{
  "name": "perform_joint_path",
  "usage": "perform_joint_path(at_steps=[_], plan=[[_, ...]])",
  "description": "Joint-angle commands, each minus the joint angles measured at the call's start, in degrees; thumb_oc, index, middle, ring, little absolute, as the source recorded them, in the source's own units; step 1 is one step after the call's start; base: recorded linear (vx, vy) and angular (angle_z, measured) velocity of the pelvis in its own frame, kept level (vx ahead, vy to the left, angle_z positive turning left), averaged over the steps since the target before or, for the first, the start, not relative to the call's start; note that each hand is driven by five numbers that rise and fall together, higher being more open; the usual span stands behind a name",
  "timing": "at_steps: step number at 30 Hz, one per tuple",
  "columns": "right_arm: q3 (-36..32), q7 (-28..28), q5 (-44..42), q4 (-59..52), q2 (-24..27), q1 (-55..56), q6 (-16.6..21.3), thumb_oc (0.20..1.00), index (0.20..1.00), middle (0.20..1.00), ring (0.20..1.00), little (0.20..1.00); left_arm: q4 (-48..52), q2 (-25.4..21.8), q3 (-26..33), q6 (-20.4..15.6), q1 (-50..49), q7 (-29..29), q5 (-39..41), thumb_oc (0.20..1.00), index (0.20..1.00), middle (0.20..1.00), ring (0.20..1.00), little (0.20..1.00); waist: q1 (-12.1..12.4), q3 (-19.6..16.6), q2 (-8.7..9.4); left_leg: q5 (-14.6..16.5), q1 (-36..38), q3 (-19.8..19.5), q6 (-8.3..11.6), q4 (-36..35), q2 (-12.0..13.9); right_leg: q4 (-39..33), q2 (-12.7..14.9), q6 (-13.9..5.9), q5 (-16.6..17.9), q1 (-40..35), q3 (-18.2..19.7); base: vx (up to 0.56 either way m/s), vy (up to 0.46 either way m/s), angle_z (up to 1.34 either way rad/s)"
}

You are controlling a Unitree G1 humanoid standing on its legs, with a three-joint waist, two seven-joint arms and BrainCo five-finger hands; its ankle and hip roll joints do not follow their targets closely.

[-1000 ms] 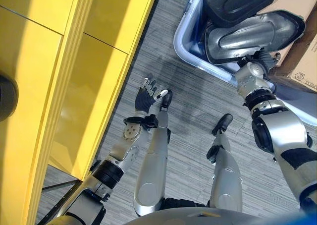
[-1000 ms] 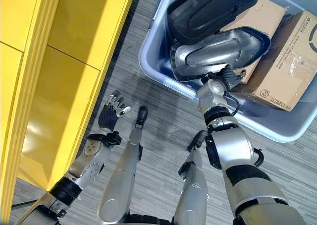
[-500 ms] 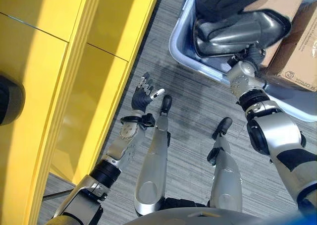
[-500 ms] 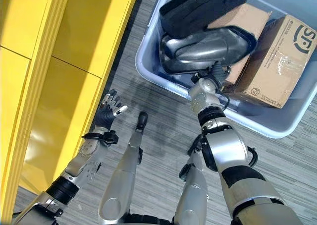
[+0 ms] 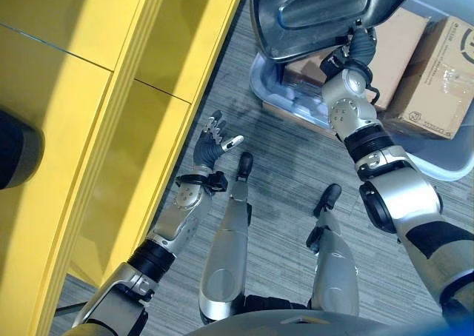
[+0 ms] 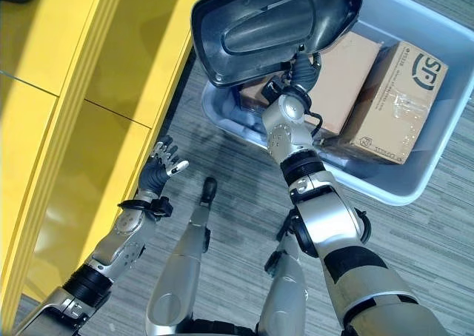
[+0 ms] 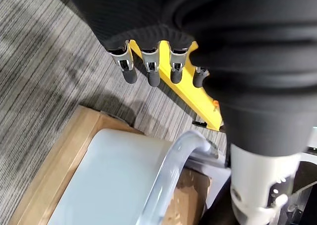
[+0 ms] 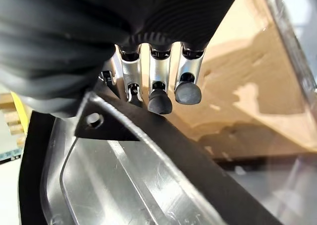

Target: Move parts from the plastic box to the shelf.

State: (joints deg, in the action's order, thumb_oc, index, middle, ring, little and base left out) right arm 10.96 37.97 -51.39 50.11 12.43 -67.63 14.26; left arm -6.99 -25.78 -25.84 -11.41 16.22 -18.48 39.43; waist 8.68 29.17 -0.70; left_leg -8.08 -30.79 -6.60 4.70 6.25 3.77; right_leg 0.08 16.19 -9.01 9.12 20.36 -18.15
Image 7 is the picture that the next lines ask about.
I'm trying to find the translucent plastic box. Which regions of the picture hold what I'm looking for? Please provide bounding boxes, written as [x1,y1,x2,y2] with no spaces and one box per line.
[48,129,232,225]

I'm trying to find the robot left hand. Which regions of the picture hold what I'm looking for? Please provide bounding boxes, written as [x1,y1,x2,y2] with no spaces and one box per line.
[66,0,317,225]

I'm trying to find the yellow metal shelf beam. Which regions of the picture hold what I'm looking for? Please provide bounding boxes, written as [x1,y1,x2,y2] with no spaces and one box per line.
[128,39,225,131]

